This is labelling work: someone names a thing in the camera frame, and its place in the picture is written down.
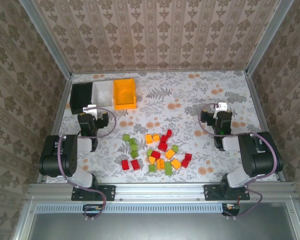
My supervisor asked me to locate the white plastic bin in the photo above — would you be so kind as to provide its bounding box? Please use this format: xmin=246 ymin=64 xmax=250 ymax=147
xmin=91 ymin=80 xmax=115 ymax=108

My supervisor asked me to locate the black plastic bin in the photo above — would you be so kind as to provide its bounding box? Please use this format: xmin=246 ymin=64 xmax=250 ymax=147
xmin=69 ymin=82 xmax=95 ymax=115

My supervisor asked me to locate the floral tablecloth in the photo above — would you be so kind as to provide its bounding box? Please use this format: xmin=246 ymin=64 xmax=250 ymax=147
xmin=46 ymin=71 xmax=281 ymax=184

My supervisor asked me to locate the orange plastic bin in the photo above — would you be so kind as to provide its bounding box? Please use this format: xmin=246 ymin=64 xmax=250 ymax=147
xmin=113 ymin=78 xmax=138 ymax=111

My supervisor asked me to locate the grey metal panel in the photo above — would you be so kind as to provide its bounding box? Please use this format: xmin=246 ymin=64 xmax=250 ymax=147
xmin=14 ymin=199 xmax=300 ymax=240

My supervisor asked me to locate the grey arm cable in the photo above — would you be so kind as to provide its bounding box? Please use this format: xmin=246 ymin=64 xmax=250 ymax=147
xmin=199 ymin=102 xmax=283 ymax=221
xmin=57 ymin=106 xmax=118 ymax=221

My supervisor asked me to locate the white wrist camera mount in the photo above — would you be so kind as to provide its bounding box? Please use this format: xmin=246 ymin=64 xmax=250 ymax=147
xmin=213 ymin=102 xmax=228 ymax=118
xmin=82 ymin=104 xmax=101 ymax=120

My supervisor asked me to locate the aluminium side rail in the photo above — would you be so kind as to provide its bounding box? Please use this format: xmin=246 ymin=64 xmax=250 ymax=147
xmin=36 ymin=74 xmax=73 ymax=184
xmin=244 ymin=74 xmax=286 ymax=181

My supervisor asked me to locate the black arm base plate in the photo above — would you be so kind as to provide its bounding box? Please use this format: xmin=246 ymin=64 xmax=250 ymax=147
xmin=204 ymin=184 xmax=250 ymax=201
xmin=71 ymin=185 xmax=116 ymax=201

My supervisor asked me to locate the aluminium mounting rail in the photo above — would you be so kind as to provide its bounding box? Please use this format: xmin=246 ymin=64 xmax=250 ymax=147
xmin=27 ymin=182 xmax=296 ymax=201

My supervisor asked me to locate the aluminium frame post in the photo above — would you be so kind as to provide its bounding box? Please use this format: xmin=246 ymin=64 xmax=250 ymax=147
xmin=246 ymin=0 xmax=295 ymax=75
xmin=18 ymin=0 xmax=73 ymax=79

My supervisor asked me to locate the slotted grey cable duct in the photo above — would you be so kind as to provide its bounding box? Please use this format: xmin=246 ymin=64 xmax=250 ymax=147
xmin=36 ymin=202 xmax=225 ymax=214

